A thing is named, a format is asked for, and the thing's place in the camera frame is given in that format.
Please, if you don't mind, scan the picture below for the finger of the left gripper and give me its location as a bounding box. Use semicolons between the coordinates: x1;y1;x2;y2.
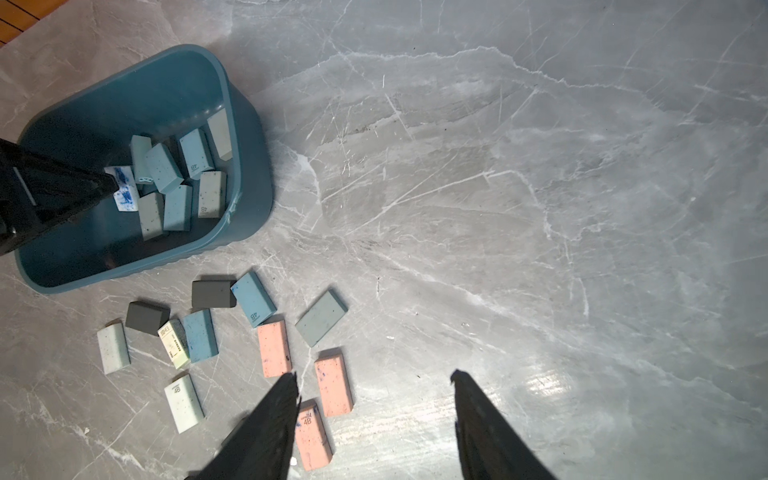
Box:
1;140;118;255

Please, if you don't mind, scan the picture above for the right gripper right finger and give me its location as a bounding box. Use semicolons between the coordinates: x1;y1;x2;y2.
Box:
451;370;555;480

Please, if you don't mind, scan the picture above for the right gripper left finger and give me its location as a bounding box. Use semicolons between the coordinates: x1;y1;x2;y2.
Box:
187;373;300;479

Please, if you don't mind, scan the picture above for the white blue stained eraser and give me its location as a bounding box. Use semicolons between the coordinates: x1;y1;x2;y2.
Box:
104;166;140;212

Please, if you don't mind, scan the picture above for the teal eraser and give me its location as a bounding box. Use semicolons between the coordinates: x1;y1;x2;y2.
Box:
130;135;154;185

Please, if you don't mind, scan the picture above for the grey green eraser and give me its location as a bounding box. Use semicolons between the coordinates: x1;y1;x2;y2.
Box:
137;192;164;241

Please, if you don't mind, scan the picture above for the pink eraser low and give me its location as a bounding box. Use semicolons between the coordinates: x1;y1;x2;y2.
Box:
295;400;333;471

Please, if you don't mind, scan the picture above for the white eraser 4B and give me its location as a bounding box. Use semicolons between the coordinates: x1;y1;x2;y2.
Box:
164;374;205;433

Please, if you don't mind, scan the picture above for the pink eraser right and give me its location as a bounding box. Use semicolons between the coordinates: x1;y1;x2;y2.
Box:
314;353;353;417

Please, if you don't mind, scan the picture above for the pink eraser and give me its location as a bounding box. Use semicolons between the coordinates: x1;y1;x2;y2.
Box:
314;353;353;417
257;320;292;378

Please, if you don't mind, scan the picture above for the pink eraser upper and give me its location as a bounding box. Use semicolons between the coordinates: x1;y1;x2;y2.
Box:
257;320;292;378

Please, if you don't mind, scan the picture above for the white sleeved eraser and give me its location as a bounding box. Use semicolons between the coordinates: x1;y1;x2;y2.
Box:
158;319;191;369

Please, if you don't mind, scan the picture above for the blue eraser beside dark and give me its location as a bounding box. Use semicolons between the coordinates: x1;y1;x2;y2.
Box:
231;271;277;328

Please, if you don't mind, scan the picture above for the dark grey eraser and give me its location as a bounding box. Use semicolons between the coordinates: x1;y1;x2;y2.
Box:
125;301;170;336
191;279;237;310

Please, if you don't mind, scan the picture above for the white eraser upper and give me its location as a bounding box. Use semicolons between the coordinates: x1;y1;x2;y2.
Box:
97;322;131;375

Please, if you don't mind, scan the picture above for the dark grey eraser upper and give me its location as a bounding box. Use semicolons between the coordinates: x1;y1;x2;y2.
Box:
125;301;170;336

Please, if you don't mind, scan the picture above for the teal plastic storage box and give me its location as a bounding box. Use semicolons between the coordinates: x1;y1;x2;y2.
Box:
15;45;273;294

